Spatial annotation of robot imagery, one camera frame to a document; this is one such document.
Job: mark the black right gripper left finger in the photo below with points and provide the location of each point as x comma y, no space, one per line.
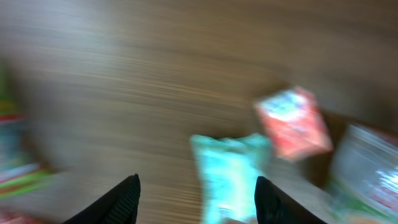
118,206

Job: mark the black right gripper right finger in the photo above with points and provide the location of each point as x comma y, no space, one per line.
274,206

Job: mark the teal tissue pack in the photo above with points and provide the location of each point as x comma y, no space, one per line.
228,169

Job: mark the instant noodle cup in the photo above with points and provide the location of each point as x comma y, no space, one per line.
363,178

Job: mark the red white small box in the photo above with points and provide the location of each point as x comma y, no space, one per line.
293,122

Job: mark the Haribo gummy bag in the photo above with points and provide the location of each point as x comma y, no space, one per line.
21,167

